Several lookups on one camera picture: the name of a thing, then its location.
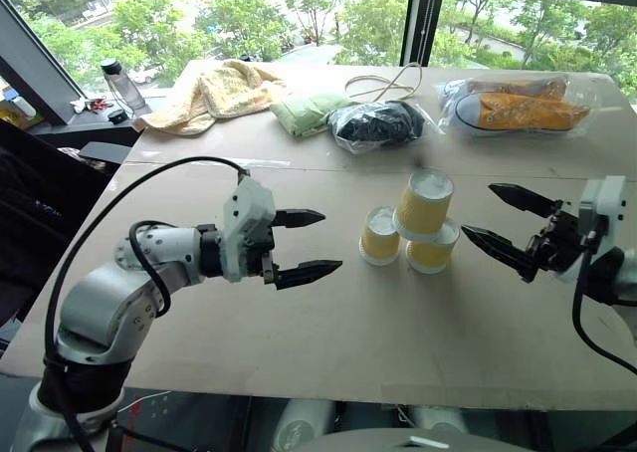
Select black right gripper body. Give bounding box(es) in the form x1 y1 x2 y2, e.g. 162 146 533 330
527 199 594 275

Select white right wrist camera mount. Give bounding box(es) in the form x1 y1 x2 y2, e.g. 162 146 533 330
578 174 628 255

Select folded light green cloth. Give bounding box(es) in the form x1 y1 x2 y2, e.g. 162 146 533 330
269 92 357 138

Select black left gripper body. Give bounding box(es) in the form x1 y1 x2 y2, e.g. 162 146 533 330
258 211 282 290

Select beige cord loop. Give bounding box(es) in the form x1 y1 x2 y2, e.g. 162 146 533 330
343 62 425 104

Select orange sneakers in plastic bag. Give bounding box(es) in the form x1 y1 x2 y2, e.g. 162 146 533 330
437 74 594 138

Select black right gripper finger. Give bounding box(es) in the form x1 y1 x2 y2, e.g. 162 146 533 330
460 225 542 285
488 182 564 220

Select pale yellow towel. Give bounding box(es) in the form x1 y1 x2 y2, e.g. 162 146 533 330
132 59 289 137

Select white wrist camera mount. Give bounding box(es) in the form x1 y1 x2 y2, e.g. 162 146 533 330
578 174 628 255
221 176 277 284

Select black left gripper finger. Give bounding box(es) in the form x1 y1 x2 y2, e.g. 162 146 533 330
274 208 327 231
273 260 344 292

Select yellow paper cup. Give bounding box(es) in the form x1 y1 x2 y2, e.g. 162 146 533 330
404 218 461 275
392 168 456 242
358 205 402 267

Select grey robot torso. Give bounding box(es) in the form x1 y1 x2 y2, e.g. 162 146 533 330
306 425 502 452

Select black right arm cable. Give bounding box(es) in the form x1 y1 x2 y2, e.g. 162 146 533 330
571 248 637 374

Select clear water bottle black cap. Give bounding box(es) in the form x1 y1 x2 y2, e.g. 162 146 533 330
100 58 147 115

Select white and red small items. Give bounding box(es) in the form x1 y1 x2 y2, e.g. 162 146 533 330
68 95 108 114

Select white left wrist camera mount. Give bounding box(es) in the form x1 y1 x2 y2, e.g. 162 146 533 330
221 176 277 284

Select black item in plastic bag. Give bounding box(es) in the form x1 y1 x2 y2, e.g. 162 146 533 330
325 99 445 155

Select black chair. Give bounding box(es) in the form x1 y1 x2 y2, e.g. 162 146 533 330
0 119 122 330

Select window blind cord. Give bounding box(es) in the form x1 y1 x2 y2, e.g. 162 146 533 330
419 0 430 68

